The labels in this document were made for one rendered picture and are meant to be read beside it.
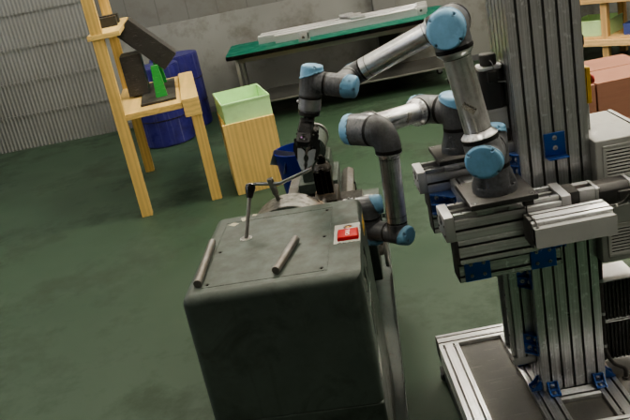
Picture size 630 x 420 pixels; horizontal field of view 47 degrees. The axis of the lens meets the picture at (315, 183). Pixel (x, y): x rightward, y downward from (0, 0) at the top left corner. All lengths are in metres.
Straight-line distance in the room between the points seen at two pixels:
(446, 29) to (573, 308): 1.27
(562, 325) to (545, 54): 1.04
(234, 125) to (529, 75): 4.18
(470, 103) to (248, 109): 4.35
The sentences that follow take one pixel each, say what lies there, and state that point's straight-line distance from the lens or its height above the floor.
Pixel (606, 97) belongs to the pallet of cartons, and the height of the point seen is 0.37.
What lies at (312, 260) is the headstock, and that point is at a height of 1.25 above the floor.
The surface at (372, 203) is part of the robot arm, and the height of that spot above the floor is 1.10.
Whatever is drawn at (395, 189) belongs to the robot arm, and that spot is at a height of 1.17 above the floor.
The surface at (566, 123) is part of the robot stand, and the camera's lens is 2.69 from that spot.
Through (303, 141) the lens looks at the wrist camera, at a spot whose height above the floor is 1.47.
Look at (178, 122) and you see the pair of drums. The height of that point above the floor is 0.26.
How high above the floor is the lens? 2.08
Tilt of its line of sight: 19 degrees down
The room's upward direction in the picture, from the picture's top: 11 degrees counter-clockwise
